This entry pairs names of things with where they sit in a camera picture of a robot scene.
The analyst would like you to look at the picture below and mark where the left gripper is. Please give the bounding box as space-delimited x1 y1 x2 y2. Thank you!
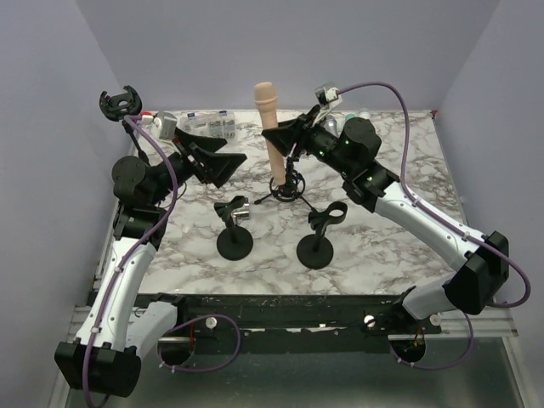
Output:
149 127 246 205

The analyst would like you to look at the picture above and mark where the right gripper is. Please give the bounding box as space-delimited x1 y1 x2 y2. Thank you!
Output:
264 104 354 178

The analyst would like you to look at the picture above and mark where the beige microphone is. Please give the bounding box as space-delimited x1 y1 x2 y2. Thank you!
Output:
254 82 286 186

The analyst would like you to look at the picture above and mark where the black tripod shock mount stand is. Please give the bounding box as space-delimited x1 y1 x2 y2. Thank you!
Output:
254 156 315 211

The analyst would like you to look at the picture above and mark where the black white-mic stand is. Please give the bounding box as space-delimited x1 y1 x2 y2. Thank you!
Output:
213 195 253 261

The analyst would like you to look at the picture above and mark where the black mic stand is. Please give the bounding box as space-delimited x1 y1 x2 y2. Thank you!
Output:
297 201 348 269

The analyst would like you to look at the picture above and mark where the grey metal microphone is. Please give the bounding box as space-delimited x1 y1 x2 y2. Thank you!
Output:
324 117 339 138

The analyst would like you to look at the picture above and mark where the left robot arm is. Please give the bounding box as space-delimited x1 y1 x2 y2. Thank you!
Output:
54 129 247 398

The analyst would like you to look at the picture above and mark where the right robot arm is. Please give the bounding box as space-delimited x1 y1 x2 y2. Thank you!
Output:
262 114 509 333

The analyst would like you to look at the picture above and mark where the clear plastic screw box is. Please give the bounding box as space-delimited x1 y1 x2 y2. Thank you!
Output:
180 110 236 139

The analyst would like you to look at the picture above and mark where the small chrome metal block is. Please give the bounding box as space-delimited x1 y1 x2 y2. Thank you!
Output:
232 198 251 224

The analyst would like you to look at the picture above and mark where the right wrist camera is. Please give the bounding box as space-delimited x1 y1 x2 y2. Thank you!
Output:
314 82 343 111

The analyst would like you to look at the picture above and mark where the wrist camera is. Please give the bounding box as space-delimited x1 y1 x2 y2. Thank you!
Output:
314 82 343 111
143 111 178 141

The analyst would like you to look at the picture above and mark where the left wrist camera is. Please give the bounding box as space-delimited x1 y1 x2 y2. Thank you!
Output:
143 111 178 141

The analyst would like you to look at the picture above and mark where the black tall shock mount stand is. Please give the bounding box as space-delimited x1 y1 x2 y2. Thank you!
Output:
99 85 149 164

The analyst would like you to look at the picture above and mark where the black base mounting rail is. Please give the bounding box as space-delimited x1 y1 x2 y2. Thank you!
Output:
135 293 441 355

